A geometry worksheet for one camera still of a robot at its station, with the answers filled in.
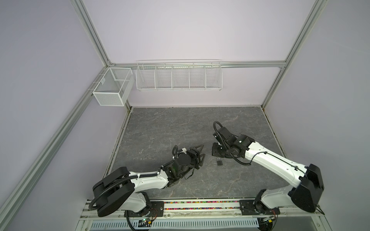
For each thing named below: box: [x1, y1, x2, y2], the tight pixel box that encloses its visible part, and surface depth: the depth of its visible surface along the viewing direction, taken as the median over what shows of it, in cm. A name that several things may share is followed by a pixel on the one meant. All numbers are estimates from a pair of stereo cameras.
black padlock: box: [216, 157, 224, 167], surface depth 92 cm
